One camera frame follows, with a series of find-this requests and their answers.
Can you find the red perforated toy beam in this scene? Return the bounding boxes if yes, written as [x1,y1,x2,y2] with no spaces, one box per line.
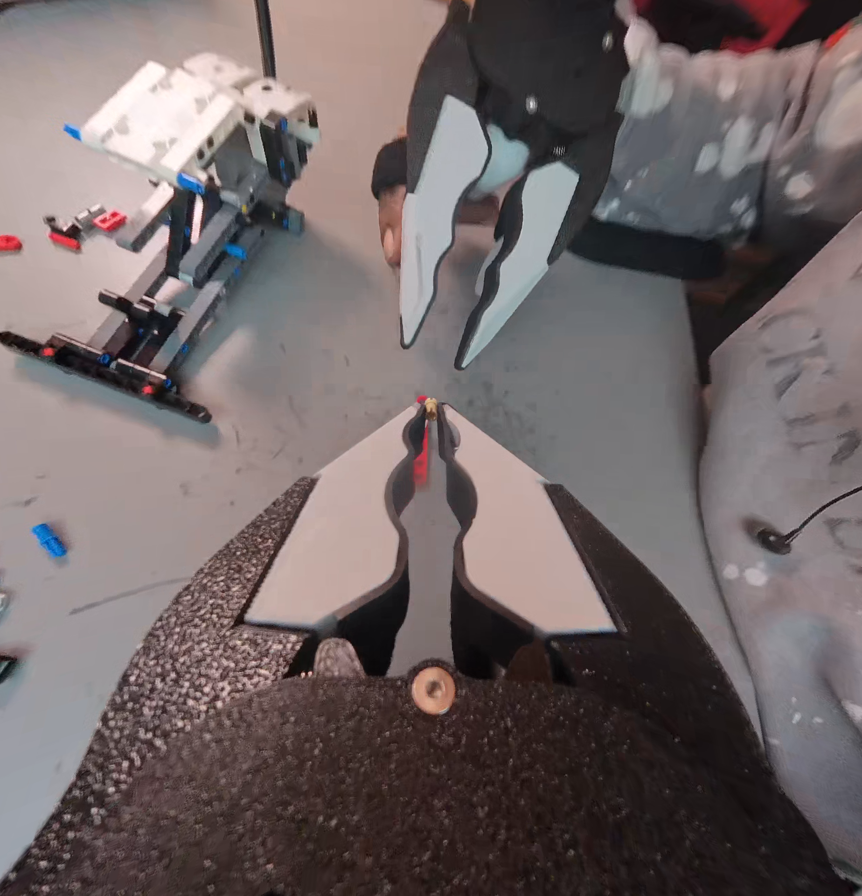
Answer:
[413,395,433,487]

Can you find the person's right hand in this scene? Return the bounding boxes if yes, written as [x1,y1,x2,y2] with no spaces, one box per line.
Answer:
[378,192,405,270]

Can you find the person in grey splattered hoodie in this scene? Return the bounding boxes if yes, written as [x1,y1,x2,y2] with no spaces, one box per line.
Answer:
[700,203,862,883]

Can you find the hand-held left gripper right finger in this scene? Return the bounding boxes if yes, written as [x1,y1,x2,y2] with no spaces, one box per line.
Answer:
[437,402,619,676]

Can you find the grey desk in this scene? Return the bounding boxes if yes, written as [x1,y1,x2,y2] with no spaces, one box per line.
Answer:
[0,0,764,896]

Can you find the black clip microphone cable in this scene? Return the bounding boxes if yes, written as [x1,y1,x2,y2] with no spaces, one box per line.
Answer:
[753,479,862,557]

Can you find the black red small piece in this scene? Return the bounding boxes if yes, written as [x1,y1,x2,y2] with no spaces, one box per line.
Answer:
[42,213,82,252]

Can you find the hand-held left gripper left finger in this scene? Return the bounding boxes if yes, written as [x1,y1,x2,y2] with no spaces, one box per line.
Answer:
[243,402,412,676]

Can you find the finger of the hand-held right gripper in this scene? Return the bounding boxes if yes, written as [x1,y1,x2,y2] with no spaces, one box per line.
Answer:
[399,94,491,350]
[454,161,581,371]

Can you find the toy truck chassis model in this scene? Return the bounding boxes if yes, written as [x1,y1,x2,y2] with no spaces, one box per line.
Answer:
[0,0,320,424]

